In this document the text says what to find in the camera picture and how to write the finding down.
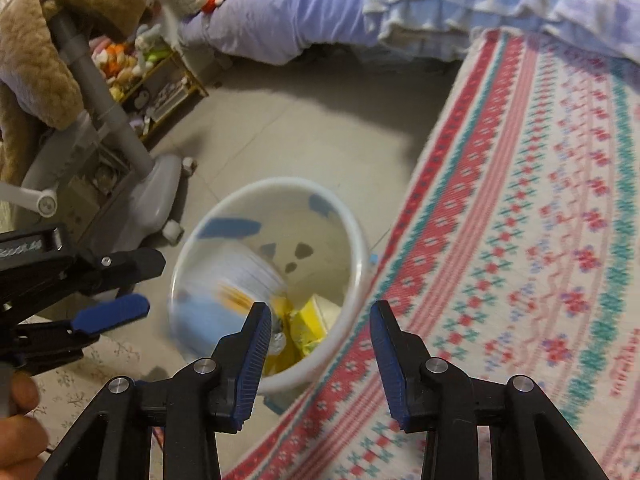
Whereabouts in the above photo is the blue plastic wrapper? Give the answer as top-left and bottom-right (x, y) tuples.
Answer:
(171, 242), (286, 356)

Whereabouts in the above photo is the yellow trash in bin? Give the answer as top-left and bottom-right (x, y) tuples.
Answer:
(262, 295), (342, 376)

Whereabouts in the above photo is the white plastic trash bin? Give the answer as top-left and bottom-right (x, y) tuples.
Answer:
(168, 177), (370, 396)

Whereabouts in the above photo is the person's left hand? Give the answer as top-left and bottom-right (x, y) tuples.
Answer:
(0, 372), (49, 480)

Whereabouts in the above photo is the grey rolling chair stand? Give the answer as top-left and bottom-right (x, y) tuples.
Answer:
(1, 13), (196, 254)

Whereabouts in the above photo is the floral fabric mat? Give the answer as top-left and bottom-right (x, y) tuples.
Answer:
(32, 322), (171, 460)

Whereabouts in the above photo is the patterned red green rug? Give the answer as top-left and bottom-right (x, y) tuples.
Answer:
(221, 27), (640, 480)

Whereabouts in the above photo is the wooden shelf with toys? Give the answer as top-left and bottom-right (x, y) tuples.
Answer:
(89, 24), (208, 142)

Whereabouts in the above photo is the brown plush teddy bear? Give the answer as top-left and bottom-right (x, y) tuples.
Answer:
(1, 0), (149, 185)

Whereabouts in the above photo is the bed with purple sheet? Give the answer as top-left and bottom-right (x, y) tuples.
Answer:
(178, 0), (412, 65)

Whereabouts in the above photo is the blue checked blanket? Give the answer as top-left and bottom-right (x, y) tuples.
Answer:
(362, 0), (639, 62)

